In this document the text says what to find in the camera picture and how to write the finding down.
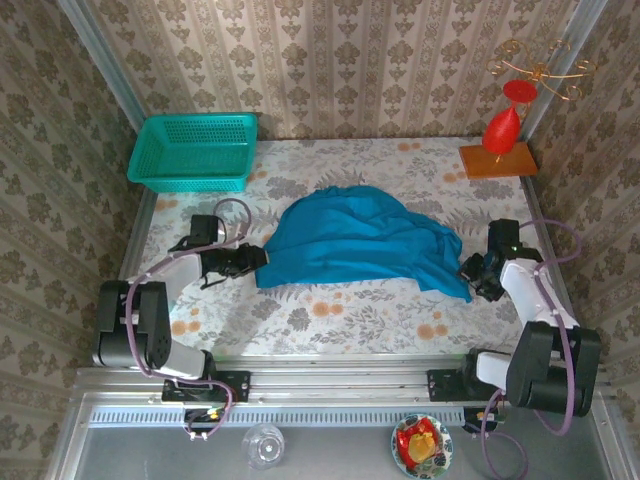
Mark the blue t-shirt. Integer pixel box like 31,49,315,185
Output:
254,184,474,304

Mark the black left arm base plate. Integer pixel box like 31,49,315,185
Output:
160,369,251,404

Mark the red foil candy wrapper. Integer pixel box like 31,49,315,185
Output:
397,418,439,469

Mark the yellow wrapped candy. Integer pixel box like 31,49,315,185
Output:
408,433,436,464

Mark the aluminium frame post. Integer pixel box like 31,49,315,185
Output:
57,0,147,132
524,0,609,142

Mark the patterned bowl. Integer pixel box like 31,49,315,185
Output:
390,413,455,480

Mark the small black connector box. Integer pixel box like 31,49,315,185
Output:
182,407,226,426
462,407,507,434

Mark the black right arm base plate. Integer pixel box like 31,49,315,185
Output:
426,368,501,404

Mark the orange wooden board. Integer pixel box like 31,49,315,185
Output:
459,141,540,179

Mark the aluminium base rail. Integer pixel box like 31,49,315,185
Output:
74,357,614,407

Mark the floral patterned tablecloth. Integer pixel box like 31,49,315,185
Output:
117,137,576,359

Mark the aluminium table side rail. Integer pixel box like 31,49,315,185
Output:
117,192,161,284
522,174,576,321

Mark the green plastic basket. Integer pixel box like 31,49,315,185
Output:
126,112,259,194

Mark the grey slotted cable duct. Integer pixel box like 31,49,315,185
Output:
87,404,466,429

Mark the red ribbed vase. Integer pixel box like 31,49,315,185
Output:
482,79,540,157

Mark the clear glass cup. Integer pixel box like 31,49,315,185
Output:
242,422,286,471

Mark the gold wire ornament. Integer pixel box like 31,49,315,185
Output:
487,39,599,101

